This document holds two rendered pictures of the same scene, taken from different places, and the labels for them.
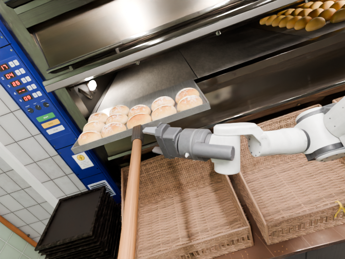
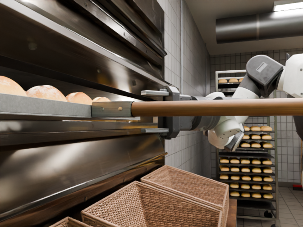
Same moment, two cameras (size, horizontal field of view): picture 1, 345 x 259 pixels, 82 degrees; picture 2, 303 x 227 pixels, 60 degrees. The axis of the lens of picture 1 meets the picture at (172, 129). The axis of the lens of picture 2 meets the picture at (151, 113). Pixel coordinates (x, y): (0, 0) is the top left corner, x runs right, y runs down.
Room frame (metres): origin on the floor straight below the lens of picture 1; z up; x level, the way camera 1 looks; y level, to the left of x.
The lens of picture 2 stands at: (0.41, 0.64, 1.17)
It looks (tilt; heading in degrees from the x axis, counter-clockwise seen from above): 2 degrees up; 283
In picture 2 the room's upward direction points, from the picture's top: straight up
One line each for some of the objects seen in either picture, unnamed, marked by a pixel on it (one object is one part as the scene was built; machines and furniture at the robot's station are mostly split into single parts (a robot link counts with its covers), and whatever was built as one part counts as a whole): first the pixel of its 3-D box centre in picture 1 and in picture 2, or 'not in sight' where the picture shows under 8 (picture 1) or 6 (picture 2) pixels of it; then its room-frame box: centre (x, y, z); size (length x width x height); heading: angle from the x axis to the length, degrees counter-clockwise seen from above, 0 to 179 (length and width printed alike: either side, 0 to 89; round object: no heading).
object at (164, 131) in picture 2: (161, 151); (154, 132); (0.54, 0.06, 1.15); 0.06 x 0.03 x 0.02; 49
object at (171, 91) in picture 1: (140, 108); (28, 112); (0.83, 0.10, 1.19); 0.55 x 0.36 x 0.03; 84
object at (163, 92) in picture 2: (151, 129); (154, 92); (0.54, 0.06, 1.24); 0.06 x 0.03 x 0.02; 49
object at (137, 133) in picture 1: (138, 135); (114, 109); (0.61, 0.12, 1.20); 0.09 x 0.04 x 0.03; 174
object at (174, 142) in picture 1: (180, 143); (184, 112); (0.48, -0.01, 1.19); 0.12 x 0.10 x 0.13; 49
